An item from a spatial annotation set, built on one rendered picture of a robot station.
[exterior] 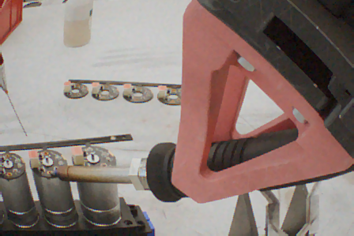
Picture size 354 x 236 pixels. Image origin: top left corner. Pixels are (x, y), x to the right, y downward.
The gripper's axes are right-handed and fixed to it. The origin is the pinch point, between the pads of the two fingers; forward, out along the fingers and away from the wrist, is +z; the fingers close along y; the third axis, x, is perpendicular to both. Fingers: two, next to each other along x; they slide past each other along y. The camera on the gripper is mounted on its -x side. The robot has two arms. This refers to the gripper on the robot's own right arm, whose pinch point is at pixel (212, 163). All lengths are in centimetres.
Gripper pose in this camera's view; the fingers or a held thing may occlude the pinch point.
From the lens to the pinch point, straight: 19.6
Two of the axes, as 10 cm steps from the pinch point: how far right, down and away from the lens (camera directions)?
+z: -4.8, 6.3, 6.2
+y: -4.5, 4.3, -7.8
